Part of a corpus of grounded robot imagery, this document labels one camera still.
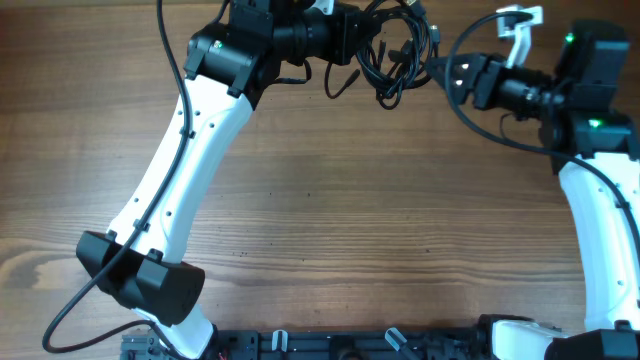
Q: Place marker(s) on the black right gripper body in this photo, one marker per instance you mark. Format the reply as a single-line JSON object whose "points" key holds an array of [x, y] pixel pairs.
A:
{"points": [[496, 67]]}

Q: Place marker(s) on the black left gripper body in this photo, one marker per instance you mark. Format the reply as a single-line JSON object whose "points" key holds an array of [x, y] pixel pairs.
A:
{"points": [[344, 20]]}

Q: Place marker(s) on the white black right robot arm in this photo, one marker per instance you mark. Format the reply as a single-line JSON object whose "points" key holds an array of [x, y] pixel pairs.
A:
{"points": [[594, 152]]}

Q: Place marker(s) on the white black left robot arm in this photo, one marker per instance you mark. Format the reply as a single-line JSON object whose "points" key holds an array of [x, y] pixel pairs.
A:
{"points": [[139, 260]]}

